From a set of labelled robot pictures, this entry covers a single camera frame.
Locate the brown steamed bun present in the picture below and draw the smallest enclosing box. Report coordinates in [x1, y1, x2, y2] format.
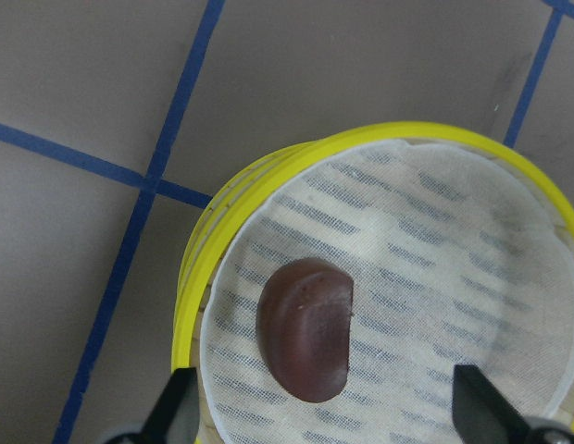
[256, 257, 354, 403]

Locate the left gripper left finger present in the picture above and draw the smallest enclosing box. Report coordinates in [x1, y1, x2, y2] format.
[139, 367, 200, 444]

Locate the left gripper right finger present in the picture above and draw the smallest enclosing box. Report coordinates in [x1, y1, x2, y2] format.
[452, 364, 537, 444]

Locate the yellow bamboo steamer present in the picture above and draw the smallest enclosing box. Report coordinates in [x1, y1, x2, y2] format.
[173, 142, 310, 324]
[171, 122, 574, 443]

